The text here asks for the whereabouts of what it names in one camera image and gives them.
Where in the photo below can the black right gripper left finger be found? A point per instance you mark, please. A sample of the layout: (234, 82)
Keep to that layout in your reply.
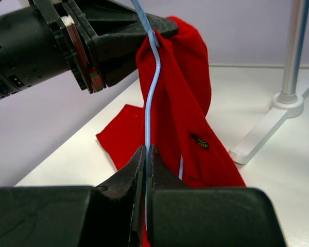
(110, 214)

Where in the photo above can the red t-shirt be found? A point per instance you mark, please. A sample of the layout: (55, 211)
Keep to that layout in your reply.
(182, 97)

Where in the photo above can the white and chrome clothes rack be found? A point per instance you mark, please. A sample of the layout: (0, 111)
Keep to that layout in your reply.
(289, 102)

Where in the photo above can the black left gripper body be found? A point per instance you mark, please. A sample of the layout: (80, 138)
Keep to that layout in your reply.
(96, 40)

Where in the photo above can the light blue wire hanger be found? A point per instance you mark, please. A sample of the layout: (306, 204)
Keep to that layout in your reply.
(154, 44)

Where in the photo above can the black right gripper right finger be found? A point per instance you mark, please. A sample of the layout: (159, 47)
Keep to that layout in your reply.
(178, 215)

